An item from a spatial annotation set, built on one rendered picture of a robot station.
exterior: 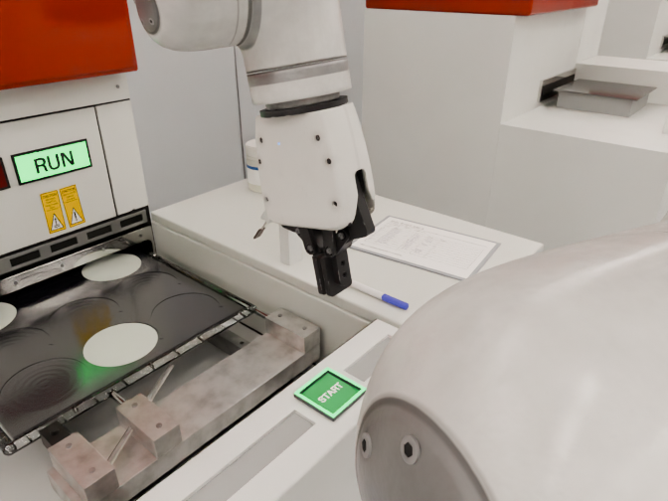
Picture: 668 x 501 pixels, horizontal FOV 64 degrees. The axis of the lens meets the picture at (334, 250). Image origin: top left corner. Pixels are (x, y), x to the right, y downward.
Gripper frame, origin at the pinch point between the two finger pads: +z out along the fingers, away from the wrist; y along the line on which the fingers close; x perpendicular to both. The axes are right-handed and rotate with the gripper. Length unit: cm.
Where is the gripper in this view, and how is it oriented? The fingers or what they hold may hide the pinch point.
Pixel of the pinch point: (332, 270)
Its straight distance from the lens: 50.3
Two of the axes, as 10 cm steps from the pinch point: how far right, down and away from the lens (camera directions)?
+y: 7.5, 1.1, -6.5
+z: 1.6, 9.3, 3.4
